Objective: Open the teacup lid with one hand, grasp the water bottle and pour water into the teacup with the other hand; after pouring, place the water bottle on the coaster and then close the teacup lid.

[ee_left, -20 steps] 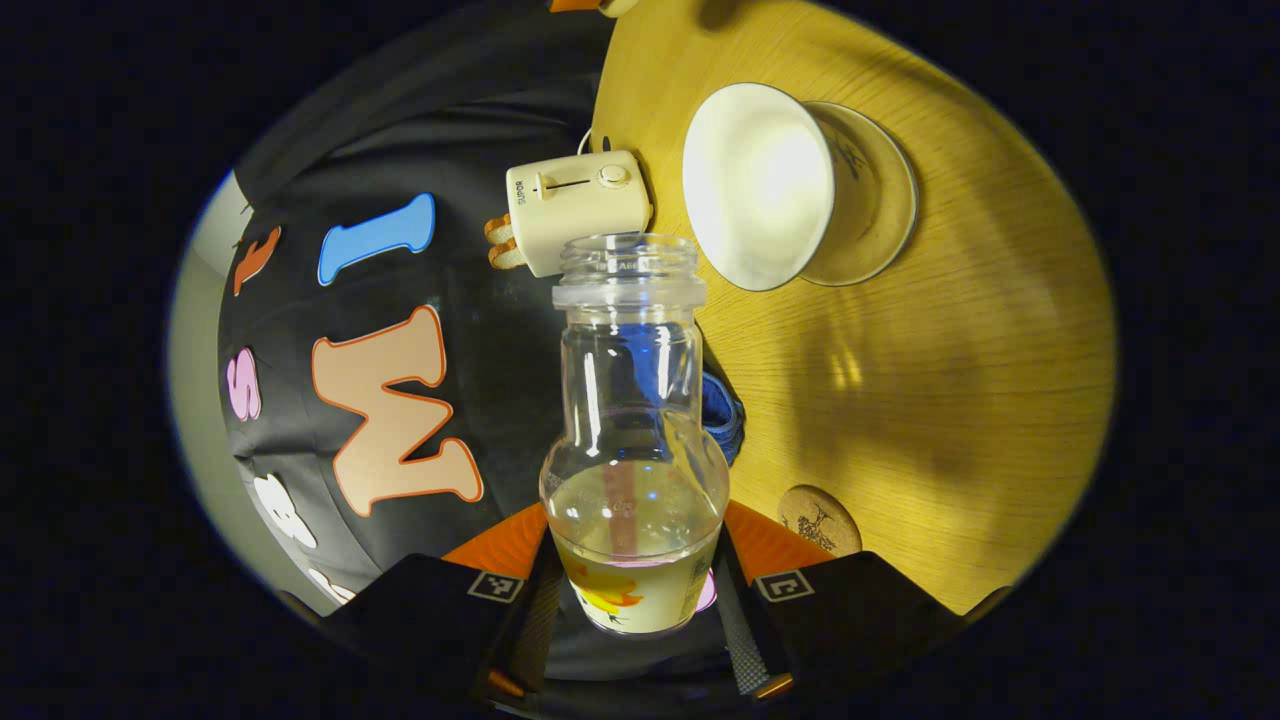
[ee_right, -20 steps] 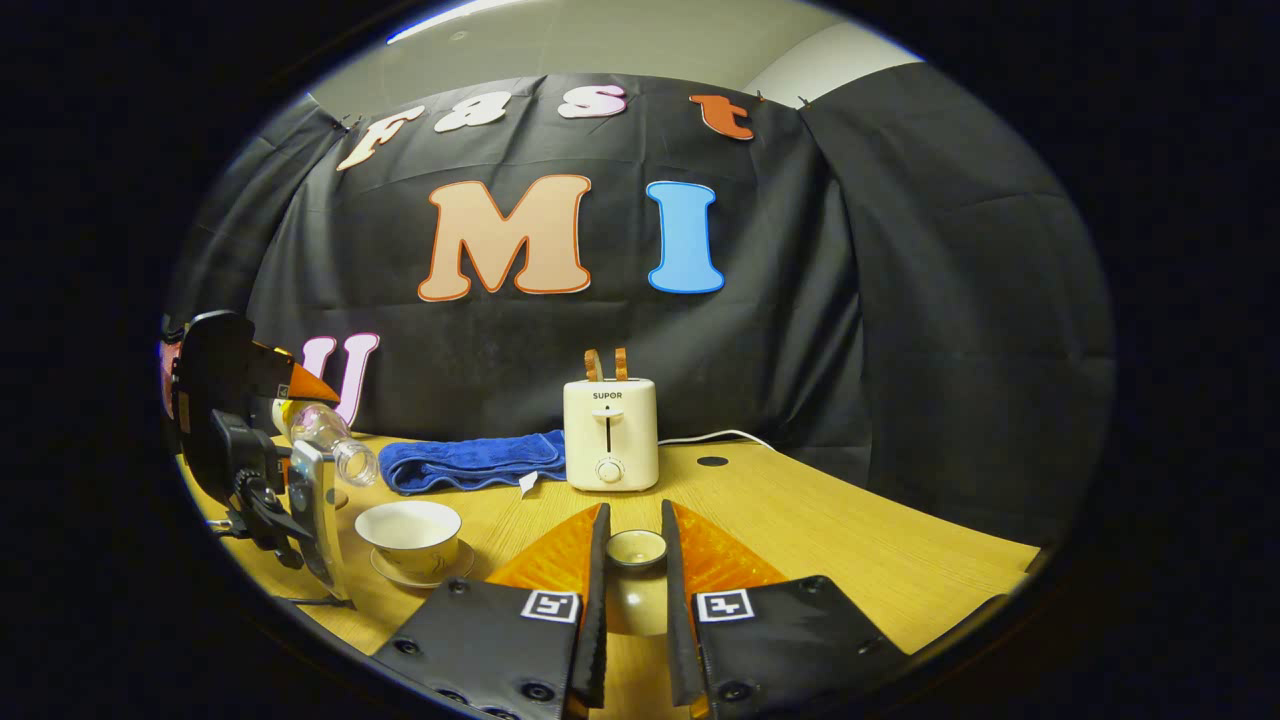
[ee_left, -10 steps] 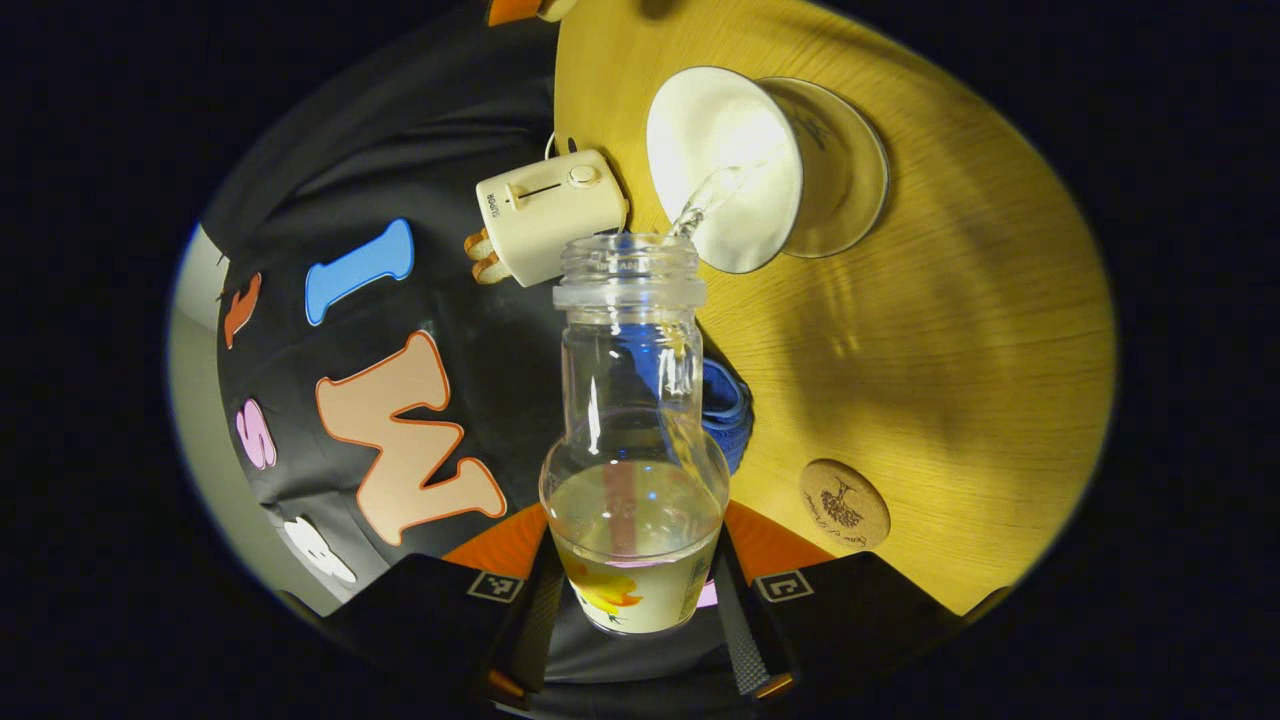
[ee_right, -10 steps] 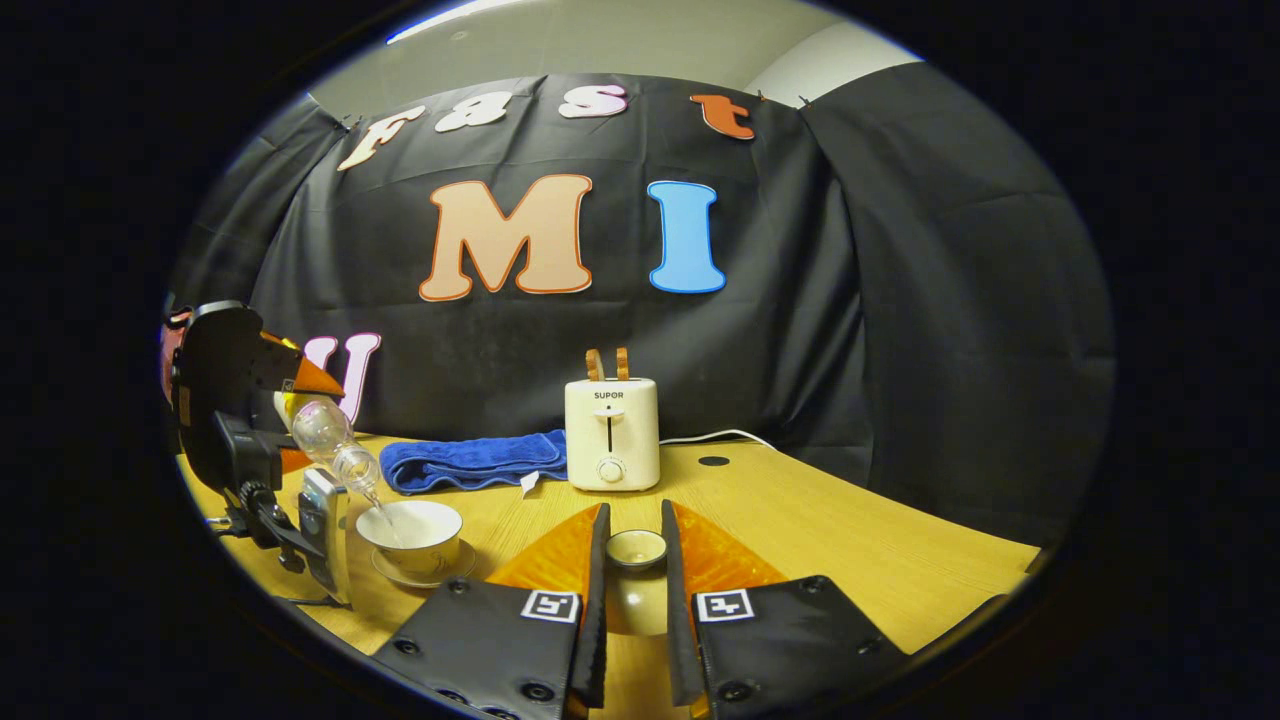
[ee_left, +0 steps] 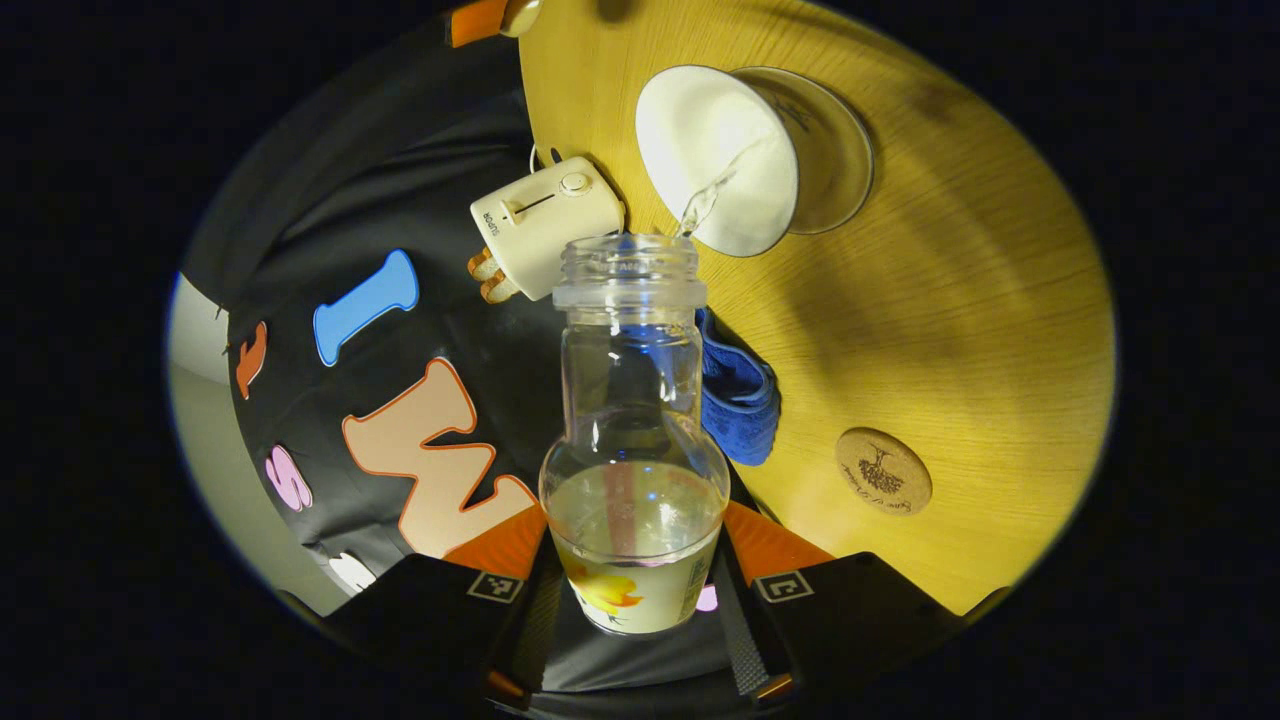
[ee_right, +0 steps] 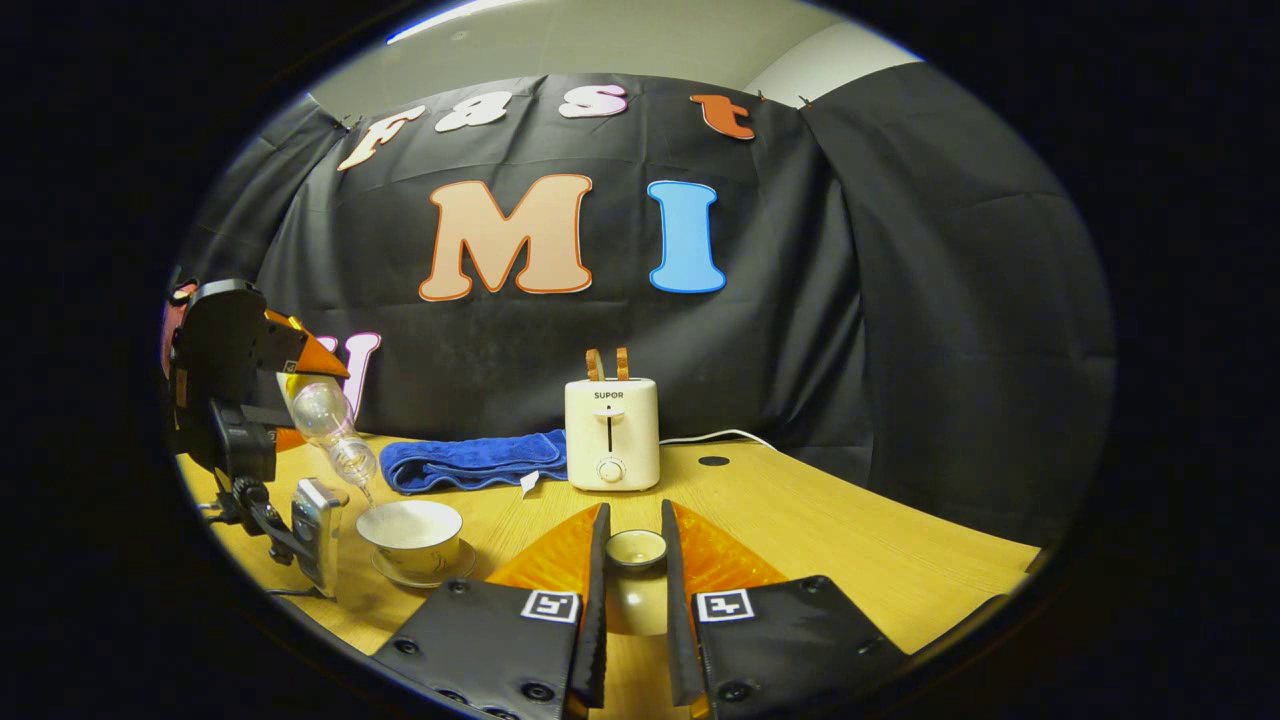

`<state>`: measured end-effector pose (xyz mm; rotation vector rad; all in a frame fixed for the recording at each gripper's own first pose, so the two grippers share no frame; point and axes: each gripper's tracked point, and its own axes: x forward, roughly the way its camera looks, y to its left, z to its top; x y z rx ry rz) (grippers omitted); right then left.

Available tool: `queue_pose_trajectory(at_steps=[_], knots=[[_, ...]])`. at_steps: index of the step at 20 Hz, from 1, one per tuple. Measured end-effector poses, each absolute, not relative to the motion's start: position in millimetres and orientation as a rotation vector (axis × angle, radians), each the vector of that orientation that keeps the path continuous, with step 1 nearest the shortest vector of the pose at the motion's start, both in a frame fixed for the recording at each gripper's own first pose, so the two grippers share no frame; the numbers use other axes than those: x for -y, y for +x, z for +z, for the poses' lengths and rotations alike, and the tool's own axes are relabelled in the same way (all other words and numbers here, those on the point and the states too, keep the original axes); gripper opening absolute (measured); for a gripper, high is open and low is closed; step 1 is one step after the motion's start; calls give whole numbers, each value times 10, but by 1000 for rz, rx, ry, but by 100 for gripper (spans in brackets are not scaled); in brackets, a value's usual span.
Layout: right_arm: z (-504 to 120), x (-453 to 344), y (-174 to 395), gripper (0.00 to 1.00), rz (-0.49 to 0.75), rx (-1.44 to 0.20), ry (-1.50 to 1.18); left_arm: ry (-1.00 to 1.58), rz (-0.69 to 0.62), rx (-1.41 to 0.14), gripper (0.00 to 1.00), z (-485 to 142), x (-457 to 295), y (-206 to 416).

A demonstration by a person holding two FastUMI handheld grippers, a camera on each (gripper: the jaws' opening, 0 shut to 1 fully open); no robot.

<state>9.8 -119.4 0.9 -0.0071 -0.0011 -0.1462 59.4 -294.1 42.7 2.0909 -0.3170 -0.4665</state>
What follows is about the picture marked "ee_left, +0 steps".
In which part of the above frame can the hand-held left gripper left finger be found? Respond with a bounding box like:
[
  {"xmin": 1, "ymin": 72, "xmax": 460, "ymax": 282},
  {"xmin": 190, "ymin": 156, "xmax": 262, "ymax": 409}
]
[{"xmin": 320, "ymin": 503, "xmax": 561, "ymax": 701}]

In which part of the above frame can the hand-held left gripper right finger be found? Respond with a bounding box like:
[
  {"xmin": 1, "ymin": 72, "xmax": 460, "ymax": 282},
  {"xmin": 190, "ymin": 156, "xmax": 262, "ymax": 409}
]
[{"xmin": 715, "ymin": 500, "xmax": 966, "ymax": 701}]

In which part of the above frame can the clear glass water bottle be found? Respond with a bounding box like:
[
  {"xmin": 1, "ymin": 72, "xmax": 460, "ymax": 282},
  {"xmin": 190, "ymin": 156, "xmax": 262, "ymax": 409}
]
[{"xmin": 539, "ymin": 234, "xmax": 732, "ymax": 637}]

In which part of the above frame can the round cork coaster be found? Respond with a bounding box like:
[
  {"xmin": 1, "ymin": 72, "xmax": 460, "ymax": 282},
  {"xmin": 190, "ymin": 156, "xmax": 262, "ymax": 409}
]
[{"xmin": 836, "ymin": 427, "xmax": 933, "ymax": 517}]

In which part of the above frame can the cream ceramic teacup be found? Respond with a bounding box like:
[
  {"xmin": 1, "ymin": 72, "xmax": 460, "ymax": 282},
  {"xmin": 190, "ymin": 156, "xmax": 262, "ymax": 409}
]
[{"xmin": 636, "ymin": 65, "xmax": 799, "ymax": 258}]

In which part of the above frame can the black backdrop cloth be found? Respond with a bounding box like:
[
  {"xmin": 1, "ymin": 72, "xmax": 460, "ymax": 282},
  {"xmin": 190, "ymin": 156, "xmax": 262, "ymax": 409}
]
[{"xmin": 178, "ymin": 10, "xmax": 791, "ymax": 693}]

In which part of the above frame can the white toaster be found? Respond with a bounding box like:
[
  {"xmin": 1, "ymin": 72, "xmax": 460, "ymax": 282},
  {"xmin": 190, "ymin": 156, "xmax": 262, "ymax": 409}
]
[{"xmin": 470, "ymin": 156, "xmax": 627, "ymax": 302}]

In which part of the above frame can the blue towel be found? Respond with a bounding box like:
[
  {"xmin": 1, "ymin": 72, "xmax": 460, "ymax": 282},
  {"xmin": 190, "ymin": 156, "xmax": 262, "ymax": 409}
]
[{"xmin": 696, "ymin": 306, "xmax": 782, "ymax": 468}]

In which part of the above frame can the cream ceramic saucer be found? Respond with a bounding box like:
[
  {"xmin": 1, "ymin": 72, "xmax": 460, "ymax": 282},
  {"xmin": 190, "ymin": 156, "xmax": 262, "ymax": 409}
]
[{"xmin": 735, "ymin": 66, "xmax": 876, "ymax": 237}]

